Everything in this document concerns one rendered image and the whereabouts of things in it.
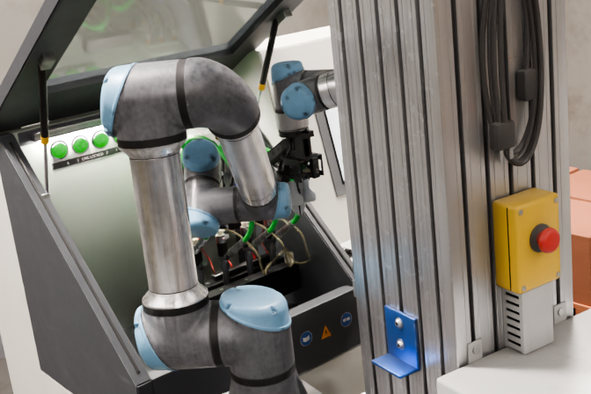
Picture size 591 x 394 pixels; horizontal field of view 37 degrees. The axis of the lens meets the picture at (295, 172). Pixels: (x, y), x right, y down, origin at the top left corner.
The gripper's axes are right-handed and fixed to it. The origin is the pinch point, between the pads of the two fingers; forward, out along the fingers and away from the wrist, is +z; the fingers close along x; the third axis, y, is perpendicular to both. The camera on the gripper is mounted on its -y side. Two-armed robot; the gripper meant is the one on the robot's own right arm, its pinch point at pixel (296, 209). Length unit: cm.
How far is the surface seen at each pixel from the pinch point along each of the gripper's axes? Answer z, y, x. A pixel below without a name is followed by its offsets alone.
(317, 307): 28.2, -3.1, 5.3
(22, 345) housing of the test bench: 39, -71, -47
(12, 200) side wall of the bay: -6, -56, -47
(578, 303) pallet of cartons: 107, -51, 187
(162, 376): 28.0, -3.1, -40.5
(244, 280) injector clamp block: 24.6, -25.8, -0.8
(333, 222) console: 18.5, -26.6, 33.0
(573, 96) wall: 42, -123, 295
